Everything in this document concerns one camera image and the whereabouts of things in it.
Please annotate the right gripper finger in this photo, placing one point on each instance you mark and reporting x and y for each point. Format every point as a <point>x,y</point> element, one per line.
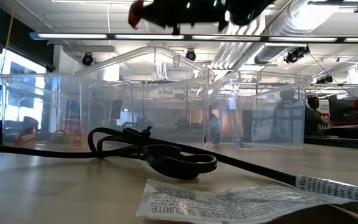
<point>160,6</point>
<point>162,19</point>

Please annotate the clear plastic container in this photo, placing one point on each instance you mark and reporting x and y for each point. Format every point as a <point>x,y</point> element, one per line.
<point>141,93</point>
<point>275,130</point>
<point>42,93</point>

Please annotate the white safety label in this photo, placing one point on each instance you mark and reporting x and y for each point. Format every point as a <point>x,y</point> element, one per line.
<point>228,202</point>

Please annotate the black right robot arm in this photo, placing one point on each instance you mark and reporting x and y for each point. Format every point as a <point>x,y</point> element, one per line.
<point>247,9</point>

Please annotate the long linear ceiling light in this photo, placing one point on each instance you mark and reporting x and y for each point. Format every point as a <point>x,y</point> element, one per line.
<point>148,36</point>

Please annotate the black ceiling spotlight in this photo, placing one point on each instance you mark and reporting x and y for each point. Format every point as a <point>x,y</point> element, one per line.
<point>87,59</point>
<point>294,56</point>
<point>323,80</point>
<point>190,55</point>

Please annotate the white ceiling conduits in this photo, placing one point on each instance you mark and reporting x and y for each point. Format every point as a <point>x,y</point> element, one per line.
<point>228,56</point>

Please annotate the black ceiling track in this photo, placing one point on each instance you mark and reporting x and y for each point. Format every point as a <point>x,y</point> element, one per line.
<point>334,3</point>

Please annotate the person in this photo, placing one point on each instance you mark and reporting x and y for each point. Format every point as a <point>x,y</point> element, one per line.
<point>286,118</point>
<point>314,116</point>

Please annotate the black table clamp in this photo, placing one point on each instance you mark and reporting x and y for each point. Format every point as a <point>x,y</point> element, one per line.
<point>30,122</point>

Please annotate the black monitor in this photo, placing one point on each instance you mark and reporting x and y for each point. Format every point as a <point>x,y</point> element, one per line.
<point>342,110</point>

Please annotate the silver ventilation duct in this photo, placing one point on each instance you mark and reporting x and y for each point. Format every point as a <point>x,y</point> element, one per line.
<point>275,49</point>

